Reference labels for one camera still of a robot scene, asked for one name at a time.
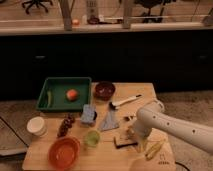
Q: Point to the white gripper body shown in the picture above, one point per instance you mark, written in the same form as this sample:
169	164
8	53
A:
138	132

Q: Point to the black whiteboard eraser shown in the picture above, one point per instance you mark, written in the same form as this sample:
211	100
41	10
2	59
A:
124	141

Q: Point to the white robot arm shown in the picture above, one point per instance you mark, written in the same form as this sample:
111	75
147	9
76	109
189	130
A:
152	115

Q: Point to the dark maroon bowl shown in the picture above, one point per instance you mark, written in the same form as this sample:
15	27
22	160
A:
104	90

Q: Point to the orange red bowl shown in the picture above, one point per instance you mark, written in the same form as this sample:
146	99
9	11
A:
63	153

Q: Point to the metal fork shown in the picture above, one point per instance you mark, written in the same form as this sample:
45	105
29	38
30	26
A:
129	118

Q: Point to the yellow banana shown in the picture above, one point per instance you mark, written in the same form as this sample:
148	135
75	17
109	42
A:
153	148

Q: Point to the grey blue cloth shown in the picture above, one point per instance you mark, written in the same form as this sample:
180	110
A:
109	122

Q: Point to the small green cup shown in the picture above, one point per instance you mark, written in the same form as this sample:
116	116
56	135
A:
92	138

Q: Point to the blue sponge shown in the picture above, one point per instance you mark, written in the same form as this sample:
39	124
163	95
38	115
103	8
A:
89	115

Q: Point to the dark grape bunch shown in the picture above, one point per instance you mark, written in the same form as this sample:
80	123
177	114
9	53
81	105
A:
65	126

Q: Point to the orange peach fruit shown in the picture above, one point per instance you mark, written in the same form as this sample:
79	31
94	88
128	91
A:
72	94

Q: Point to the green plastic tray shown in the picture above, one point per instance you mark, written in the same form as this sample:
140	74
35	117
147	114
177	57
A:
59	86

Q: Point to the white cup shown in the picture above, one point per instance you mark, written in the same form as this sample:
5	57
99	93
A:
37	126

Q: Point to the black office chair right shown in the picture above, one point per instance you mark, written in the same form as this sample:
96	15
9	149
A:
149	5

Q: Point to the black office chair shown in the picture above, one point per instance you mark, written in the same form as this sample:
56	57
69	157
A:
149	5
38	3

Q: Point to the small orange object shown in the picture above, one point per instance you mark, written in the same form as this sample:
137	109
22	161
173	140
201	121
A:
75	22

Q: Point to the white handled brush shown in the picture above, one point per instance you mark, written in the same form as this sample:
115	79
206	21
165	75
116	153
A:
116	104

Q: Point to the wooden post right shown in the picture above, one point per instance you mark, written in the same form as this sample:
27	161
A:
127	13

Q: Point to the wooden post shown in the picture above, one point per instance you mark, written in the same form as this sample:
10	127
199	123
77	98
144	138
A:
66	14
127	13

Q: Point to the wooden post left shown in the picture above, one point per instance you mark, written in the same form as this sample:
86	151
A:
66	14

